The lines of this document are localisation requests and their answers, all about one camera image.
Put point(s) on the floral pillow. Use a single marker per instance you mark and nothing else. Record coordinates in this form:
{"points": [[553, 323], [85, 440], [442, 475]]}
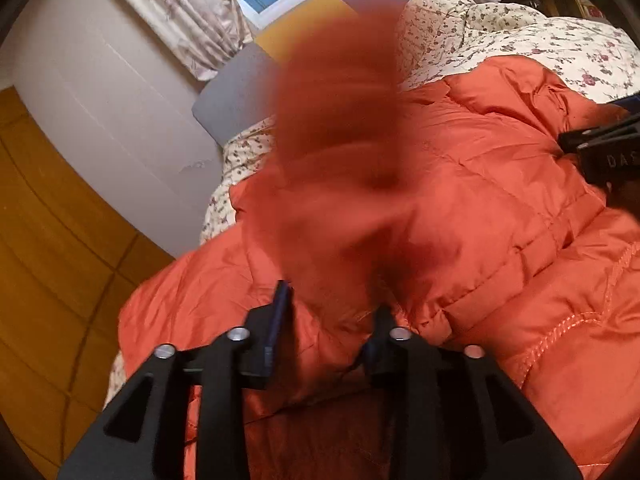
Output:
{"points": [[435, 35]]}

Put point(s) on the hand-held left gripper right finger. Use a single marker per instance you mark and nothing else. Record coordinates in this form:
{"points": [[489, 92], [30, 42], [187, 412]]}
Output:
{"points": [[381, 332]]}

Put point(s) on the wooden wardrobe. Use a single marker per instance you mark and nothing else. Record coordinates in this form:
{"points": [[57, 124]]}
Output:
{"points": [[60, 260]]}

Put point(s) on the floral quilt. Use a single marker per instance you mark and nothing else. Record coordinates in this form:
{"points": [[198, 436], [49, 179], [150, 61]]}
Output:
{"points": [[550, 45]]}

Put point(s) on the grey yellow blue headboard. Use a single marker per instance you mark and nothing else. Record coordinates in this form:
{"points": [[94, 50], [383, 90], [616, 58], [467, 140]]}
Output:
{"points": [[240, 90]]}

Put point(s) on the orange down jacket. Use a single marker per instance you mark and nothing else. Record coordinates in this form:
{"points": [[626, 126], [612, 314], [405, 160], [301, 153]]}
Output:
{"points": [[500, 210]]}

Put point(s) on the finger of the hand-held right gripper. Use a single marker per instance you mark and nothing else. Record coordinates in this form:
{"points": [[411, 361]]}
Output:
{"points": [[595, 135]]}

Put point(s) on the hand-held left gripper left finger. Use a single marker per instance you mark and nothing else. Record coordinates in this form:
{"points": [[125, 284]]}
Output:
{"points": [[276, 320]]}

